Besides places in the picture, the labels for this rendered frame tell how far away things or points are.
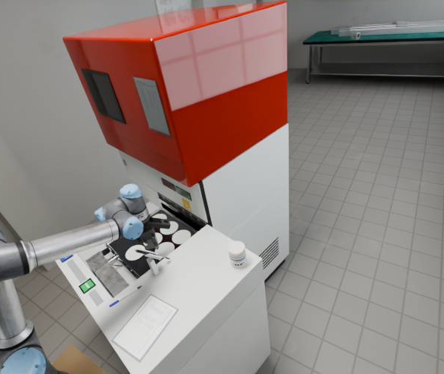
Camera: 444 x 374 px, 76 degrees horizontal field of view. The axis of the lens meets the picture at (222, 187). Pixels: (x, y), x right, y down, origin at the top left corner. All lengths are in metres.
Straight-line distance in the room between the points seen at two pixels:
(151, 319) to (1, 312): 0.47
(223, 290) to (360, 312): 1.31
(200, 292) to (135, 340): 0.28
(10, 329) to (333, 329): 1.77
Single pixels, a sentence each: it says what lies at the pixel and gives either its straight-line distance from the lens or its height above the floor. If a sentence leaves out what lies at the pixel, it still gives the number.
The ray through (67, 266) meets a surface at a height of 0.96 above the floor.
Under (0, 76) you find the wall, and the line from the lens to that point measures 2.89.
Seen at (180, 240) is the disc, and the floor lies 0.90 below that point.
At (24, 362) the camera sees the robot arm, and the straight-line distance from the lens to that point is 1.21.
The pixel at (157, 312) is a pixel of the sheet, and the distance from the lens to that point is 1.20.
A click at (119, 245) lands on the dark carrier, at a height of 0.90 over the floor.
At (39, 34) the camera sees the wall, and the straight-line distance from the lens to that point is 3.05.
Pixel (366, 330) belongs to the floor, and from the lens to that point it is 2.25.
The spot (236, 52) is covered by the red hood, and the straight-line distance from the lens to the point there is 1.30.
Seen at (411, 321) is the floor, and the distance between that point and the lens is 2.37.
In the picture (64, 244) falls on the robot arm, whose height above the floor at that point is 1.38.
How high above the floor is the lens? 1.94
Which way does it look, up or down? 36 degrees down
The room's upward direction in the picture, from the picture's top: 10 degrees counter-clockwise
